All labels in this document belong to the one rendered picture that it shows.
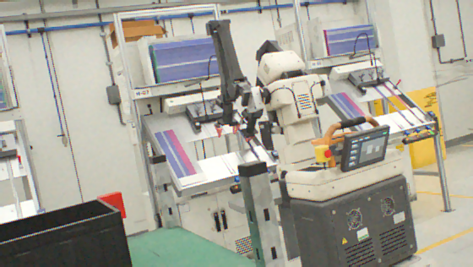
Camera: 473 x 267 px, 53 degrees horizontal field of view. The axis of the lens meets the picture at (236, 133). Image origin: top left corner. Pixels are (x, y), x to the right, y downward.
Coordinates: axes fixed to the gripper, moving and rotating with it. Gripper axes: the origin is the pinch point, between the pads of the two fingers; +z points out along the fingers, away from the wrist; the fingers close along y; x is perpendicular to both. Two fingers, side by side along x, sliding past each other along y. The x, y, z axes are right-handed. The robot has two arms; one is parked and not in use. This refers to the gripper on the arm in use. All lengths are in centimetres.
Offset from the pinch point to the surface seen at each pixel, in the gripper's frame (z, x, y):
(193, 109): -4.6, -35.1, 25.0
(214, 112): -4.8, -27.8, 12.8
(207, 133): 1.2, -15.9, 22.5
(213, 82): -12, -51, 4
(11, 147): -8, -28, 142
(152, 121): 1, -38, 54
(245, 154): 0.9, 10.3, 6.7
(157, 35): -22, -105, 27
